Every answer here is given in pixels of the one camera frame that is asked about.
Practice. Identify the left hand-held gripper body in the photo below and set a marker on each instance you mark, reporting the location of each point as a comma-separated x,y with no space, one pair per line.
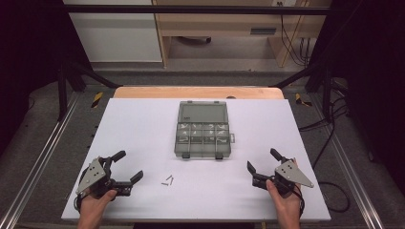
95,175

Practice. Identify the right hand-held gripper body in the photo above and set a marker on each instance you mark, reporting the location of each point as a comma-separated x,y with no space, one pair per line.
288,175

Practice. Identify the grey transparent compartment box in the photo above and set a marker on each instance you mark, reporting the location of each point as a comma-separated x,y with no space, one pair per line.
202,133

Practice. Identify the person's left hand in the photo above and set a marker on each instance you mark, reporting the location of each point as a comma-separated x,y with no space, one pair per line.
95,205

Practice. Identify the person's right hand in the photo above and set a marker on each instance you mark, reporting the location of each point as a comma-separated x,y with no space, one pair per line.
285,205

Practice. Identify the white table board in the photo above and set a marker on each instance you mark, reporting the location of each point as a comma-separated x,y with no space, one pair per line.
133,133

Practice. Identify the group of silver fasteners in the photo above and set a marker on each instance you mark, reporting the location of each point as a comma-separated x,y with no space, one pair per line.
203,130

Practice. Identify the wooden table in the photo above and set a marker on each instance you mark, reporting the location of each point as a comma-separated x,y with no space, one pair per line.
178,92

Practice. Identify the white cabinet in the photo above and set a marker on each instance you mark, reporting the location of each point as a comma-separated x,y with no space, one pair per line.
114,35

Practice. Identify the grey desk label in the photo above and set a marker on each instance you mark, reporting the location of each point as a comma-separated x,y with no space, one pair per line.
263,31

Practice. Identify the dark curtain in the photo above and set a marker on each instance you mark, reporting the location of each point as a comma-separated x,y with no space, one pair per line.
375,79
28,63

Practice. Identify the light wooden desk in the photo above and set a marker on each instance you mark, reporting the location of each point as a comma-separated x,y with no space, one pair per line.
216,24

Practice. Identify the aluminium floor rail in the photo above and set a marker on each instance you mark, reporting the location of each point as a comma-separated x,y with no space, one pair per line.
350,171
44,152

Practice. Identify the black metal frame stand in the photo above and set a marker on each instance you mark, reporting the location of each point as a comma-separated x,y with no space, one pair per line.
326,92
62,95

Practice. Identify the white wall socket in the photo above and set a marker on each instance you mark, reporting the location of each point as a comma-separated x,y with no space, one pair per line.
285,2

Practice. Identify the black horizontal frame bar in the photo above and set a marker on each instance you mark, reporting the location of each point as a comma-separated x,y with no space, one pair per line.
191,9

